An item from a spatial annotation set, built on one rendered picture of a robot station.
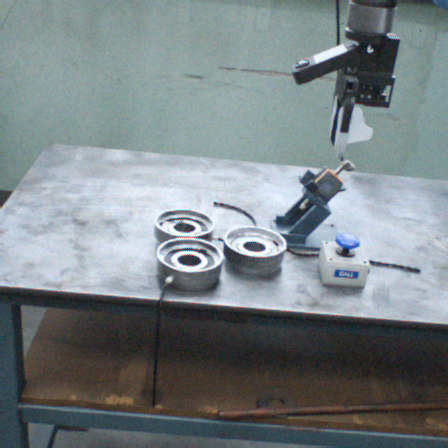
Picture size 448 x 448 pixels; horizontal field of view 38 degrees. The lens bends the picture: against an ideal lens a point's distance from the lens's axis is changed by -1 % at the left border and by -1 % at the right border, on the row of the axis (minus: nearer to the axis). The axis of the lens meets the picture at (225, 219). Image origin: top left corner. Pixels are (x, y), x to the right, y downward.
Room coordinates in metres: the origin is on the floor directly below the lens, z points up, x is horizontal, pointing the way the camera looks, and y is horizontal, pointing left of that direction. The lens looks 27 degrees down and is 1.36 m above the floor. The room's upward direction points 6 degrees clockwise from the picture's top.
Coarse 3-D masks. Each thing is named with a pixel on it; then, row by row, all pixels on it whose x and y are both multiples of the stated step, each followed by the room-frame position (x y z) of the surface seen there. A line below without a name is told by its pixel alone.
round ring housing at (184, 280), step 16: (176, 240) 0.94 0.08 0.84; (192, 240) 0.95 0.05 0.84; (160, 256) 0.89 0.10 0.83; (176, 256) 0.90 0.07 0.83; (192, 256) 0.92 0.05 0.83; (160, 272) 0.86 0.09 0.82; (176, 272) 0.85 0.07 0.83; (192, 272) 0.84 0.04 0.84; (208, 272) 0.86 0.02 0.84; (176, 288) 0.85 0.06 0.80; (192, 288) 0.85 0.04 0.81
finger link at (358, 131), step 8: (352, 112) 1.05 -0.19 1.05; (360, 112) 1.05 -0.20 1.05; (352, 120) 1.05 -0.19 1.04; (360, 120) 1.05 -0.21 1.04; (352, 128) 1.05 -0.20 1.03; (360, 128) 1.05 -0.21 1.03; (368, 128) 1.05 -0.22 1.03; (336, 136) 1.05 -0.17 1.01; (344, 136) 1.04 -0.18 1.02; (352, 136) 1.05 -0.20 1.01; (360, 136) 1.05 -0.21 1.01; (368, 136) 1.05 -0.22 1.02; (336, 144) 1.05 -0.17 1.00; (344, 144) 1.04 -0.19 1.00; (336, 152) 1.06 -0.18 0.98
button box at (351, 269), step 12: (324, 252) 0.95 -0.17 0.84; (336, 252) 0.94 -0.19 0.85; (348, 252) 0.94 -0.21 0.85; (360, 252) 0.96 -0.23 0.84; (324, 264) 0.93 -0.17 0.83; (336, 264) 0.91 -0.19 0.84; (348, 264) 0.91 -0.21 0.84; (360, 264) 0.92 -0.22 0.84; (324, 276) 0.91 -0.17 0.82; (336, 276) 0.91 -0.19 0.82; (348, 276) 0.91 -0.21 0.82; (360, 276) 0.92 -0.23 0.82
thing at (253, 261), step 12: (240, 228) 1.01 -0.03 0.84; (252, 228) 1.01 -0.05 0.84; (228, 240) 0.98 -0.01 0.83; (252, 240) 0.99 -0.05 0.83; (276, 240) 0.99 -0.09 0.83; (228, 252) 0.93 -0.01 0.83; (240, 252) 0.92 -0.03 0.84; (252, 252) 0.94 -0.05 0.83; (264, 252) 0.95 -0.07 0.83; (240, 264) 0.92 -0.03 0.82; (252, 264) 0.91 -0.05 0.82; (264, 264) 0.92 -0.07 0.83; (276, 264) 0.93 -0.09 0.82
